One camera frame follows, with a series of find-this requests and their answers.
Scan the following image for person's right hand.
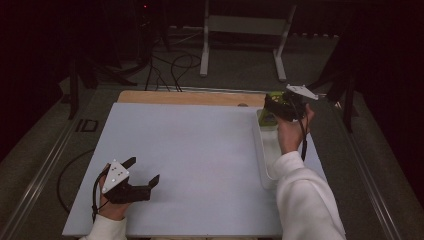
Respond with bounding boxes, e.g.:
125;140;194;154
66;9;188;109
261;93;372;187
276;103;316;155

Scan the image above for black tripod stand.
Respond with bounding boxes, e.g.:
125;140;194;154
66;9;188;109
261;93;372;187
66;49;138;121
289;64;360;134

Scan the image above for black looped floor cable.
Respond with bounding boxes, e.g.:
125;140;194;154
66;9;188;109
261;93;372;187
56;148;96;215

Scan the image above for person's left hand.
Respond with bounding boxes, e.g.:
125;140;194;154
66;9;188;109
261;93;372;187
97;164;132;222

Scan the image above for black floor cables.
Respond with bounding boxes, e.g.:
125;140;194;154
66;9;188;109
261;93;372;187
144;53;203;93

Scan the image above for white metal stand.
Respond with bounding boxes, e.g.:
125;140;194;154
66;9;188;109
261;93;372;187
199;0;298;83

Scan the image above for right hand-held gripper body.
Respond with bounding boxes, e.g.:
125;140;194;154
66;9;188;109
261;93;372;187
272;84;320;122

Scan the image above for green phone with cartoon case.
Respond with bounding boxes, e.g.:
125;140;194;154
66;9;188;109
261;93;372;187
258;90;285;128

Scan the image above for pale grey board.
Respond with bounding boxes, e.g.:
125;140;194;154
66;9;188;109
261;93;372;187
62;102;346;238

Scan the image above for hand-held gripper black cable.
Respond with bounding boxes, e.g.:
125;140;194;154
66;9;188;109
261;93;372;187
91;169;112;224
292;99;309;162

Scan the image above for right hand-held gripper black cable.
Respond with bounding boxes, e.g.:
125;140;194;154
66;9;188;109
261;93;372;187
292;99;309;162

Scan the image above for left hand-held gripper black cable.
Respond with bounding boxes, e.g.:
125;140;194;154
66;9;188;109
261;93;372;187
91;169;112;224

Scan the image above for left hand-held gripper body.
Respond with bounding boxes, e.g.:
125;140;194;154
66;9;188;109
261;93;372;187
101;159;153;205

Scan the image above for long white plastic tray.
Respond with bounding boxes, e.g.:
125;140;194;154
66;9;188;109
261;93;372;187
252;108;285;191

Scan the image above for metal floor rail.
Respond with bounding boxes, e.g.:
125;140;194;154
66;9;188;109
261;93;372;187
0;109;101;240
331;98;404;240

